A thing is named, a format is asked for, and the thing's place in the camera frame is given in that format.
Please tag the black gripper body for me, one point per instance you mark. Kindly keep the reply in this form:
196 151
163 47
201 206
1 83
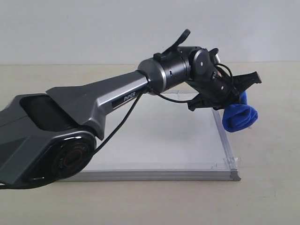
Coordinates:
214 86

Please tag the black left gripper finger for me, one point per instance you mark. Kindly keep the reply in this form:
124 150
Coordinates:
241 83

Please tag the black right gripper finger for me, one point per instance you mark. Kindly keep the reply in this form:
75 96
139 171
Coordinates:
199 101

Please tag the blue microfibre cloth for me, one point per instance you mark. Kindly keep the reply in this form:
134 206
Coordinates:
239 116

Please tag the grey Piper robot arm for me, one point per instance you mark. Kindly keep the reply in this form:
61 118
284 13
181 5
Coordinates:
47 137

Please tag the white board with aluminium frame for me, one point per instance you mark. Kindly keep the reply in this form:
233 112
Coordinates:
163 140

